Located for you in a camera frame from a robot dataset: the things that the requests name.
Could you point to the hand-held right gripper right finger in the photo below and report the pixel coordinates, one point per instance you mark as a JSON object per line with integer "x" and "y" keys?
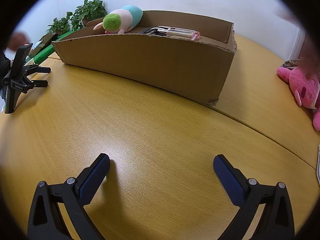
{"x": 230, "y": 180}

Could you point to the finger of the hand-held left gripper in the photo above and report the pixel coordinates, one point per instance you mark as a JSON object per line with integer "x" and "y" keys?
{"x": 40, "y": 83}
{"x": 41, "y": 69}

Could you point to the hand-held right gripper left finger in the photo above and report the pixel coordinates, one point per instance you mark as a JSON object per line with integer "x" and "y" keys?
{"x": 92, "y": 180}

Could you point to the cardboard box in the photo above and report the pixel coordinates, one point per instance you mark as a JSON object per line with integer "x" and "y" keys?
{"x": 150, "y": 62}

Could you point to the clear phone case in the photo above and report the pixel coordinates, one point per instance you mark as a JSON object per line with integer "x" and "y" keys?
{"x": 175, "y": 31}

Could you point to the long green board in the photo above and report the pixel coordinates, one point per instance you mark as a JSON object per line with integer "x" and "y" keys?
{"x": 42, "y": 55}

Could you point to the small potted green plant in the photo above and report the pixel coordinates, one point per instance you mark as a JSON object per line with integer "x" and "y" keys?
{"x": 60, "y": 25}

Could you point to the large potted green plant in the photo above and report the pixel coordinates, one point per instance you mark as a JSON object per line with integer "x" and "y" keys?
{"x": 90, "y": 11}

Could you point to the white flat item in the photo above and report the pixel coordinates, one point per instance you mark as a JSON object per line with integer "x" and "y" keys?
{"x": 318, "y": 162}

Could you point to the teal pink green plush toy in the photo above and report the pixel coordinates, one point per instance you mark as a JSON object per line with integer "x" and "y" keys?
{"x": 125, "y": 17}

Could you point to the leopard print pouch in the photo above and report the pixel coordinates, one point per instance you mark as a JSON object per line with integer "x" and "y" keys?
{"x": 291, "y": 63}

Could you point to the pink translucent pen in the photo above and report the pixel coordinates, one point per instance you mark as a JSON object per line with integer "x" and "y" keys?
{"x": 196, "y": 36}

